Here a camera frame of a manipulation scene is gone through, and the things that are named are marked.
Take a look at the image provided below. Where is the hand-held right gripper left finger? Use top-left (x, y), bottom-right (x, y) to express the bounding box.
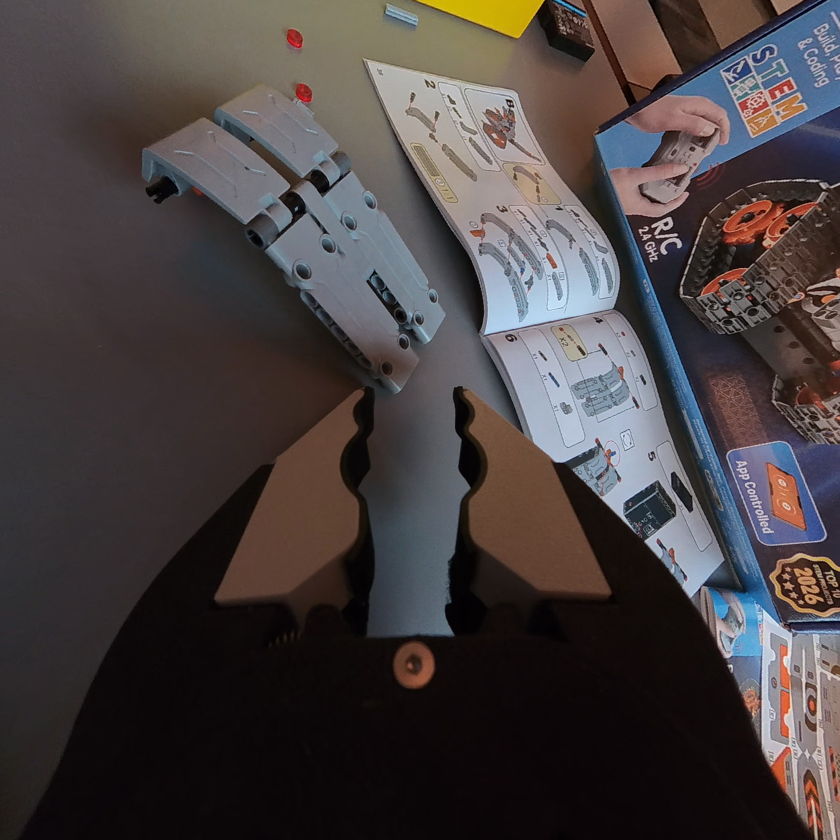
top-left (213, 387), bottom-right (375, 609)

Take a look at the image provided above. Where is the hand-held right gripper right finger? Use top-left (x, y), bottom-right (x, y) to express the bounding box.
top-left (446, 387), bottom-right (614, 602)

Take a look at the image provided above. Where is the grey building block assembly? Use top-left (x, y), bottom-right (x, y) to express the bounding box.
top-left (142, 84), bottom-right (446, 395)

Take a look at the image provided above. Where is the yellow bin with cable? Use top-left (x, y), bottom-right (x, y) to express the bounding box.
top-left (416, 0), bottom-right (547, 39)

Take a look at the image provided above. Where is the white instruction booklet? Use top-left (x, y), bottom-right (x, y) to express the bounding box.
top-left (363, 58), bottom-right (727, 599)

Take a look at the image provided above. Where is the blue robot kit box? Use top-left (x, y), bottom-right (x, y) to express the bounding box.
top-left (593, 0), bottom-right (840, 626)

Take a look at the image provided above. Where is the printed cardboard sheet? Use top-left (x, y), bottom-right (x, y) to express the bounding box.
top-left (698, 585), bottom-right (840, 840)

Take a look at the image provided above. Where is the small black blue device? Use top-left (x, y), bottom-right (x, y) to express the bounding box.
top-left (537, 0), bottom-right (597, 65)

